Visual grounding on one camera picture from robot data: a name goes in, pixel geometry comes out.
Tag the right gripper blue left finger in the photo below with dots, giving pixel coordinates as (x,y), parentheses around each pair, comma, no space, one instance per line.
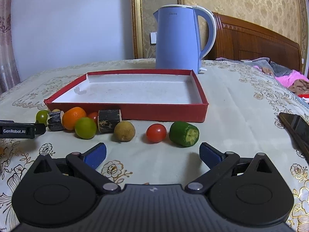
(95,156)

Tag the white wall switch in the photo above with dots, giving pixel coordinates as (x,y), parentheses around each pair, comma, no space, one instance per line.
(153,38)

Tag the blue electric kettle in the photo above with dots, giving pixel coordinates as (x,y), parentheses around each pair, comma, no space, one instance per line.
(178,44)

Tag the green tomato with star calyx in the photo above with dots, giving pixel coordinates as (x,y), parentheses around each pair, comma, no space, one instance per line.
(42,116)

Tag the red cherry tomato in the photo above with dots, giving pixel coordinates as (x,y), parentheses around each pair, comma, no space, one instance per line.
(93,116)
(156,133)

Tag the wooden bed headboard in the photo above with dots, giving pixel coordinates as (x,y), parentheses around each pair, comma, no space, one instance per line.
(237,39)

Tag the red shallow cardboard box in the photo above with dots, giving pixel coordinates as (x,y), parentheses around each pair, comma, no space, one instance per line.
(140,94)

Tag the green cucumber piece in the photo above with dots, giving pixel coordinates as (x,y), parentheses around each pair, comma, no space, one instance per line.
(183,134)

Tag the black smartphone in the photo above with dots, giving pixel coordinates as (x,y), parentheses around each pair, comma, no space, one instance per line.
(298,129)

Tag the pile of clothes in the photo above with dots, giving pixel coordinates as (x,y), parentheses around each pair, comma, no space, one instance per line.
(293,80)

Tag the pink patterned curtain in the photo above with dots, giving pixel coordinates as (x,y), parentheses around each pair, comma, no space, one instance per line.
(9,73)

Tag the orange mandarin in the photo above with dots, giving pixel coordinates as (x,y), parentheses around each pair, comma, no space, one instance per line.
(72,116)

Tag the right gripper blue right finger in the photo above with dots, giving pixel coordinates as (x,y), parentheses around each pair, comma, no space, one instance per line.
(209,155)

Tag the green lime fruit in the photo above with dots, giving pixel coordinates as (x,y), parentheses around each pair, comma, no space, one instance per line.
(85,128)

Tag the brown longan fruit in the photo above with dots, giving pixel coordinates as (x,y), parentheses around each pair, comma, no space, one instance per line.
(124,131)

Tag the long dark sugarcane piece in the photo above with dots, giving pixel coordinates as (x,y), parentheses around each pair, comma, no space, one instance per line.
(108,119)

